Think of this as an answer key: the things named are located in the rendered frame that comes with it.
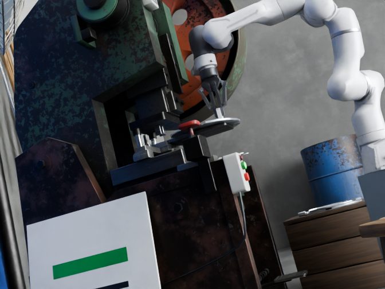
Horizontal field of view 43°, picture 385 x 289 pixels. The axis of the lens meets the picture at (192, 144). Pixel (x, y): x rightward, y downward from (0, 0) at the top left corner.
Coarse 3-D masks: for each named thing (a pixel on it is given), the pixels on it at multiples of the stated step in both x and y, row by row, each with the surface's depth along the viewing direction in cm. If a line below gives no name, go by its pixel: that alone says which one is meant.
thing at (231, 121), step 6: (210, 120) 183; (216, 120) 184; (222, 120) 185; (228, 120) 187; (234, 120) 190; (198, 126) 185; (204, 126) 188; (210, 126) 191; (234, 126) 202; (174, 132) 190; (180, 132) 190; (186, 132) 193
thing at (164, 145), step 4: (156, 144) 195; (160, 144) 195; (164, 144) 194; (168, 144) 195; (172, 144) 200; (160, 148) 195; (164, 148) 194; (168, 148) 194; (172, 148) 199; (176, 148) 203
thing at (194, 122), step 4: (192, 120) 161; (196, 120) 162; (180, 124) 162; (184, 124) 162; (188, 124) 161; (192, 124) 161; (196, 124) 163; (200, 124) 165; (180, 128) 163; (184, 128) 164; (188, 128) 164; (188, 132) 164; (192, 132) 164
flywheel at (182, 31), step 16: (160, 0) 249; (176, 0) 246; (192, 0) 244; (208, 0) 237; (192, 16) 243; (208, 16) 240; (224, 16) 234; (176, 32) 245; (224, 64) 232; (192, 80) 240; (224, 80) 238; (192, 96) 235; (208, 96) 235; (192, 112) 244
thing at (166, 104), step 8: (168, 80) 209; (160, 88) 197; (168, 88) 199; (144, 96) 199; (152, 96) 198; (160, 96) 197; (168, 96) 198; (176, 96) 202; (136, 104) 200; (144, 104) 198; (152, 104) 197; (160, 104) 196; (168, 104) 198; (176, 104) 199; (144, 112) 198; (152, 112) 197; (168, 112) 197; (176, 112) 203
